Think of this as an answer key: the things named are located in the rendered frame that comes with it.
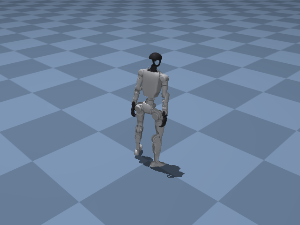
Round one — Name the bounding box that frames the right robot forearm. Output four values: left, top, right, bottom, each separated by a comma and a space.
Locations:
162, 93, 170, 115

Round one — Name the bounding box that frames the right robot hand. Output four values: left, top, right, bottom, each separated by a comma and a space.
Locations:
159, 111, 167, 127

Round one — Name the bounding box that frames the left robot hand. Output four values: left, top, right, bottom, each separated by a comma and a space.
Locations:
131, 101, 136, 117

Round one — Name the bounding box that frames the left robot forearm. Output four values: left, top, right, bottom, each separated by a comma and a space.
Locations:
132, 89, 140, 105

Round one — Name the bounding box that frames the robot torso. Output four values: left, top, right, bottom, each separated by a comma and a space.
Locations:
141, 67, 162, 115

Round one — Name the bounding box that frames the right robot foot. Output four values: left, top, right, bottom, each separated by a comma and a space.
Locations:
150, 161, 165, 167

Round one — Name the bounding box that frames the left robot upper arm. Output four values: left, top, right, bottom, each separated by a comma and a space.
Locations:
135, 69, 145, 91

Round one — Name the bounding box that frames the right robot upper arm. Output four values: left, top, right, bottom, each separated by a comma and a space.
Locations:
159, 73, 169, 98

